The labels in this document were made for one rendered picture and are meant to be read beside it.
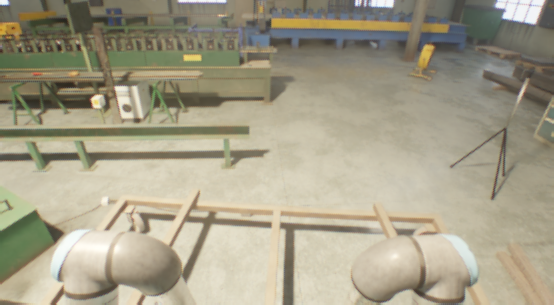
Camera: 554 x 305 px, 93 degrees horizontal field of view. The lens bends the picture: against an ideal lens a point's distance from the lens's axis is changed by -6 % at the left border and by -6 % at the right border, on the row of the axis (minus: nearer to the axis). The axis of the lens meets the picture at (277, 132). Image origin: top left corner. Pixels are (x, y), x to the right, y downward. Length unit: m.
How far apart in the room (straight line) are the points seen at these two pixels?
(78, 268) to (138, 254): 0.13
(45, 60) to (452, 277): 5.60
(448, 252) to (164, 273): 0.64
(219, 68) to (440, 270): 4.26
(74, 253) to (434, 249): 0.79
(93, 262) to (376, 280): 0.62
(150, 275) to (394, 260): 0.54
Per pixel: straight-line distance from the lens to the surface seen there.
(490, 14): 13.61
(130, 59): 5.01
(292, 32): 9.12
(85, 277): 0.77
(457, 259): 0.75
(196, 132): 3.10
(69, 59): 5.45
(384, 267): 0.70
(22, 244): 2.81
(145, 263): 0.72
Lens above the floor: 1.89
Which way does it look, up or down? 29 degrees down
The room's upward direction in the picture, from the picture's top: 2 degrees clockwise
